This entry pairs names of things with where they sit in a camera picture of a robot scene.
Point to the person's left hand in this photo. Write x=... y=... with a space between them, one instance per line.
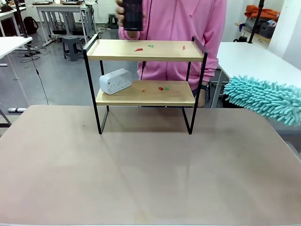
x=203 y=100

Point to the person's right hand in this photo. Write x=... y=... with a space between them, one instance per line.
x=119 y=14

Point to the black mesh pen cup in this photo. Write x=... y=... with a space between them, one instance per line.
x=132 y=14

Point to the teal microfiber duster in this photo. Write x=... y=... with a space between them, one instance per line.
x=263 y=99

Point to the person's right forearm pink sleeve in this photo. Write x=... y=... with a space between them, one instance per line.
x=124 y=34

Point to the person's left forearm pink sleeve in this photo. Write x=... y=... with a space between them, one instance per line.
x=211 y=68

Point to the two-tier wood metal shelf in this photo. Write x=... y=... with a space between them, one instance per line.
x=117 y=51

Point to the black wristwatch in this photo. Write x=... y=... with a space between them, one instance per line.
x=205 y=87

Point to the grey plastic stool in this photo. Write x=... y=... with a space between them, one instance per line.
x=72 y=46

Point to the person's pink hoodie torso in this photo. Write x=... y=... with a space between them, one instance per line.
x=178 y=21

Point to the grey-framed wooden-top desk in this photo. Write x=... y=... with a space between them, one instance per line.
x=58 y=7

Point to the large white table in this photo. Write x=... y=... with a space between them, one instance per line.
x=254 y=58

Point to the white box-shaped electronic device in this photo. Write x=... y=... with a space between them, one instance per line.
x=115 y=81

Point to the black backpack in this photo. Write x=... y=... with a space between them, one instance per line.
x=30 y=24

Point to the black stand pole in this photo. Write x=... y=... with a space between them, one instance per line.
x=20 y=16
x=256 y=21

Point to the black plastic crate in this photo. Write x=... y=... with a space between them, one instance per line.
x=266 y=29

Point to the orange cloth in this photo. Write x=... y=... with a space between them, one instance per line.
x=261 y=11

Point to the small white table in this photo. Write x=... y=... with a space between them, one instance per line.
x=10 y=44

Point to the white floor power strip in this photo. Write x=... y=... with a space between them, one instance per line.
x=16 y=109

